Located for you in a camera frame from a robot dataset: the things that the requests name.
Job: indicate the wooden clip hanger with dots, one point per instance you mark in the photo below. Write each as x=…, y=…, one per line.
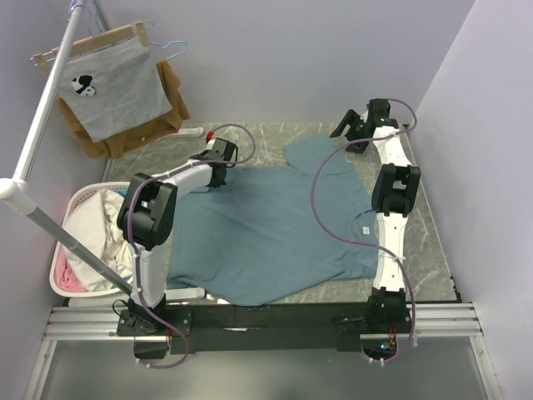
x=137, y=29

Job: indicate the white perforated laundry basket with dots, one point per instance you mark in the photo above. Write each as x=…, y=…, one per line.
x=81, y=196

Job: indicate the blue wire hanger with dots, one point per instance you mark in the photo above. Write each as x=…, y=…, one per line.
x=98, y=24

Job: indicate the pink garment in basket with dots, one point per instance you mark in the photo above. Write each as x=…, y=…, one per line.
x=65, y=277

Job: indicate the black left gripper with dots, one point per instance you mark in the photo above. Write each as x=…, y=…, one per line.
x=218, y=184

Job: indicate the brown hanging shirt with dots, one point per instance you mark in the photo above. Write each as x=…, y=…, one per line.
x=117, y=145

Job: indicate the aluminium rail frame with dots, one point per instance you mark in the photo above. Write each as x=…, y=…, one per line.
x=99, y=323

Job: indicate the white clothes rack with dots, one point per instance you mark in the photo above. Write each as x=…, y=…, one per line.
x=14, y=189

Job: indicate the blue t shirt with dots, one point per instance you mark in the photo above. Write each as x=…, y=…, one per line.
x=271, y=232

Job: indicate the grey panda t shirt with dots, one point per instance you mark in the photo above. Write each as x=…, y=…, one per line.
x=114, y=89

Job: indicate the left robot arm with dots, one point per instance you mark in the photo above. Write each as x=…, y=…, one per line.
x=146, y=219

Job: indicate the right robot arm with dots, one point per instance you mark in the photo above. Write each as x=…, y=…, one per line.
x=393, y=199

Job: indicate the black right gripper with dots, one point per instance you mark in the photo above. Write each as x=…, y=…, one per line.
x=351, y=119

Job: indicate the black mounting beam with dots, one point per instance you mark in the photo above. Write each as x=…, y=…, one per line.
x=213, y=328

